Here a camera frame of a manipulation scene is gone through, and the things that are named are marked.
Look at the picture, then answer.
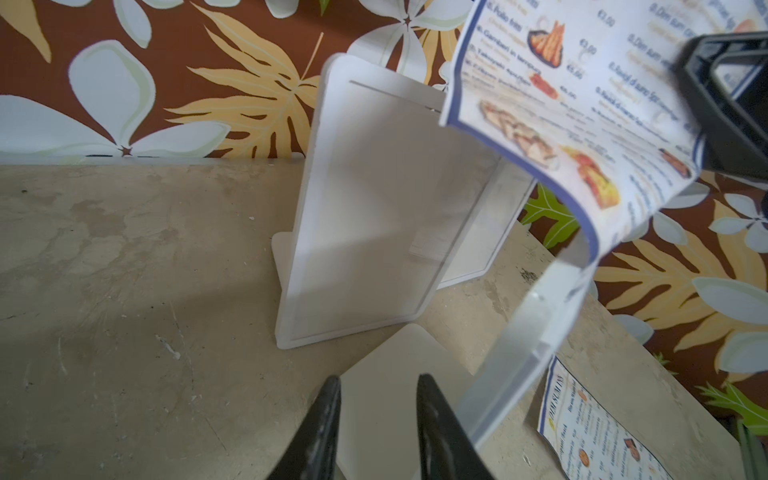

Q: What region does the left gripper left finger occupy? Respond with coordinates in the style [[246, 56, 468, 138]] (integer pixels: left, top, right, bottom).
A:
[[266, 376, 342, 480]]

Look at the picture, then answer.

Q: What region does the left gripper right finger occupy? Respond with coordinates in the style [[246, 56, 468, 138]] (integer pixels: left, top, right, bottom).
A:
[[416, 374, 493, 480]]

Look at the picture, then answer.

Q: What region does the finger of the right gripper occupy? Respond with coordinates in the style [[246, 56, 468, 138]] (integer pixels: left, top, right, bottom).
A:
[[675, 31, 767, 180]]

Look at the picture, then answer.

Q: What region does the white menu holder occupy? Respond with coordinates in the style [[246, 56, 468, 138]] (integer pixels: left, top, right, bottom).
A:
[[438, 160, 535, 289], [336, 233, 598, 479], [275, 54, 500, 350]]

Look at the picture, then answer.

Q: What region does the dim sum menu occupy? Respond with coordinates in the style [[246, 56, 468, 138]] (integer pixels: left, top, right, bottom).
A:
[[537, 357, 671, 480], [441, 1, 767, 267]]

